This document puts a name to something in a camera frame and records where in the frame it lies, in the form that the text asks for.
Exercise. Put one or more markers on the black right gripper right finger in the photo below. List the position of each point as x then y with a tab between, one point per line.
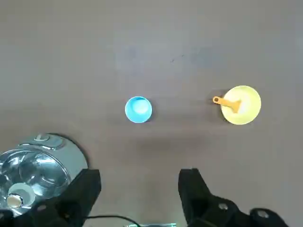
194	189

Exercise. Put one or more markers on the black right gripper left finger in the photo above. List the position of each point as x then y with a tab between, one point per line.
78	189

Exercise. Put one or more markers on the blue plastic cup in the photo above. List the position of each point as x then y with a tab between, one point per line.
138	110

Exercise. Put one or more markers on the stainless steel pot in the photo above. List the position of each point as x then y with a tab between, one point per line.
73	153

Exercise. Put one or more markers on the glass pot lid with knob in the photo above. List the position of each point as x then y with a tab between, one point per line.
42	170

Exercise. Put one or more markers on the yellow plastic bowl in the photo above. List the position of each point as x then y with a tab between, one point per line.
248	108

